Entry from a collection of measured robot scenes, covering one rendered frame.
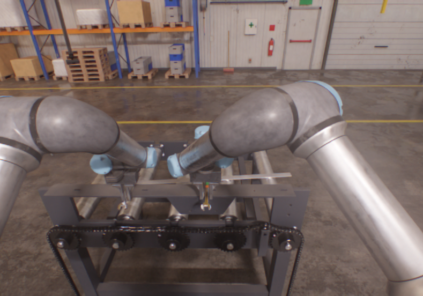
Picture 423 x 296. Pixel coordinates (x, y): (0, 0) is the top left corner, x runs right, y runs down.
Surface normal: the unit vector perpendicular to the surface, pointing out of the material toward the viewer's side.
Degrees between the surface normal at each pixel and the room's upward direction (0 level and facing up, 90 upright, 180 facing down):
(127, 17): 90
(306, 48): 90
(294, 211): 90
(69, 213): 90
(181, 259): 0
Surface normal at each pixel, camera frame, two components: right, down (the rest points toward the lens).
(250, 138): -0.27, 0.53
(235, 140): -0.47, 0.46
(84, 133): 0.72, 0.28
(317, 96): 0.22, -0.47
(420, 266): -0.34, -0.24
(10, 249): -0.01, -0.88
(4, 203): 0.99, -0.07
